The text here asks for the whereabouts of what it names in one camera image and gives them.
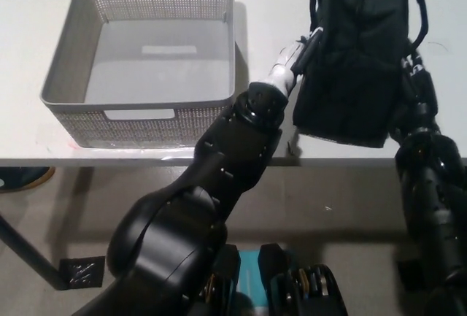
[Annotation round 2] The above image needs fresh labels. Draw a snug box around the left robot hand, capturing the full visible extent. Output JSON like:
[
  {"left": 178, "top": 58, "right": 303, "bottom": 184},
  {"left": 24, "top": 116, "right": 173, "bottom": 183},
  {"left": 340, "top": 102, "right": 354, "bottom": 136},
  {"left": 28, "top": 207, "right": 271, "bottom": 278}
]
[{"left": 268, "top": 26, "right": 325, "bottom": 95}]

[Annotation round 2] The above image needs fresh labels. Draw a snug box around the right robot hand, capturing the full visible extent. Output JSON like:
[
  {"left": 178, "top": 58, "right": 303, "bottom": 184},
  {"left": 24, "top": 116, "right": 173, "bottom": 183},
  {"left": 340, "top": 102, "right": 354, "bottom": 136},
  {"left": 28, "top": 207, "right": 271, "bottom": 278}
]
[{"left": 400, "top": 47, "right": 438, "bottom": 108}]

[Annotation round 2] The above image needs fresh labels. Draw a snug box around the dark fabric lunch bag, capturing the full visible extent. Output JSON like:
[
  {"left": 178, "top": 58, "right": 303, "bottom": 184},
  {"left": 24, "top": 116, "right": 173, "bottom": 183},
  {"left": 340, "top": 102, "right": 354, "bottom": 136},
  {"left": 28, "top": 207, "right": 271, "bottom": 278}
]
[{"left": 293, "top": 0, "right": 432, "bottom": 149}]

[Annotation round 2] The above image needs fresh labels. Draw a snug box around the gray perforated plastic basket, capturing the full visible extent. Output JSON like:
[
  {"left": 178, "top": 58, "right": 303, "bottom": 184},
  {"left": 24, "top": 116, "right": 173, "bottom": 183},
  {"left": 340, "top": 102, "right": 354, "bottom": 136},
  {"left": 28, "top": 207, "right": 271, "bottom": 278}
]
[{"left": 39, "top": 0, "right": 236, "bottom": 149}]

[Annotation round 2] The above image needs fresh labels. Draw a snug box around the dark round object tan rim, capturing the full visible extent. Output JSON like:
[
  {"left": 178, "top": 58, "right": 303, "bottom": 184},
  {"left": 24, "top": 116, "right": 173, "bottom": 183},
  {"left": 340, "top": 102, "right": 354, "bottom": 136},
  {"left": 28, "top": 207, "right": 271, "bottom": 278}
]
[{"left": 0, "top": 166, "right": 56, "bottom": 195}]

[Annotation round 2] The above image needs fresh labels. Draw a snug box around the black metal table leg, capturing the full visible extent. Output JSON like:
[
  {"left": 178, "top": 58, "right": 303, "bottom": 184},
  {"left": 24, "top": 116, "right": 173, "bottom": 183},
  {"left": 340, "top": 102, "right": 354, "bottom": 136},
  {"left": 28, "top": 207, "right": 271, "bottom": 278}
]
[{"left": 0, "top": 213, "right": 70, "bottom": 291}]

